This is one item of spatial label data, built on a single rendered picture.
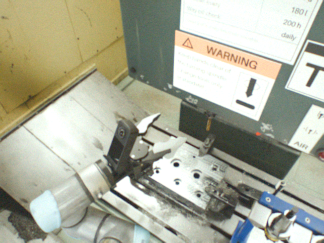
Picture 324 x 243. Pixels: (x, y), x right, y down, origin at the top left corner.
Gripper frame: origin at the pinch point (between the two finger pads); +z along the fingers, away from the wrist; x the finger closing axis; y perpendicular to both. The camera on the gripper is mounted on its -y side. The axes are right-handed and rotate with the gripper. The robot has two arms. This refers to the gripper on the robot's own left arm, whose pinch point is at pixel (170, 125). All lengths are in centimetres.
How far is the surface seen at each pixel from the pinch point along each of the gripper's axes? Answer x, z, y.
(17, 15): -98, -8, 6
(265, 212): 27.1, 11.7, 22.7
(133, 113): -72, 28, 76
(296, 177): 22, 78, 88
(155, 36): 1.6, -4.3, -27.1
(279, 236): 33.4, 8.9, 22.0
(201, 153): -8, 24, 45
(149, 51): 0.3, -4.9, -23.8
